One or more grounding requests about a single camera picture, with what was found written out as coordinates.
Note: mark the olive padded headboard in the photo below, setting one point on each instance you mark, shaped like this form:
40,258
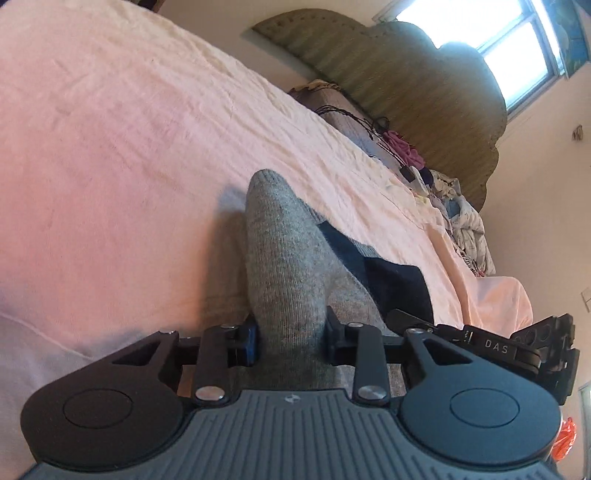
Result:
415,87

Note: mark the pink bed sheet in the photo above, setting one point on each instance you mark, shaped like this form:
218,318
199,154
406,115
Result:
115,161

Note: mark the floral quilt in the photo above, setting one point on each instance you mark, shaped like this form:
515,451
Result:
466,226

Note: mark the blue curtain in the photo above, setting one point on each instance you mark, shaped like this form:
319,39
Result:
575,32

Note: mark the window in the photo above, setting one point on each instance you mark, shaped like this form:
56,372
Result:
508,41

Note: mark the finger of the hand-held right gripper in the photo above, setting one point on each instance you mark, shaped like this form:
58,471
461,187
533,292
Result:
411,323

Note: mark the magenta cloth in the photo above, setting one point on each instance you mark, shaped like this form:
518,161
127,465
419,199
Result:
404,150

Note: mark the black charger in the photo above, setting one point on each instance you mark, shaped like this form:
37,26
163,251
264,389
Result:
408,175

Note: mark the orange plastic bag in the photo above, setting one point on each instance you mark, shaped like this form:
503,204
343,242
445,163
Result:
565,441

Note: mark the navy and grey knitted sock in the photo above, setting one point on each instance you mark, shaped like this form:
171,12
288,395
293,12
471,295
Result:
286,277

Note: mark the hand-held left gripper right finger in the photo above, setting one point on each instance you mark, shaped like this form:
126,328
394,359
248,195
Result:
335,333

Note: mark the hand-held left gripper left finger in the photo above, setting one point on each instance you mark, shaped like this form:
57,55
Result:
250,342

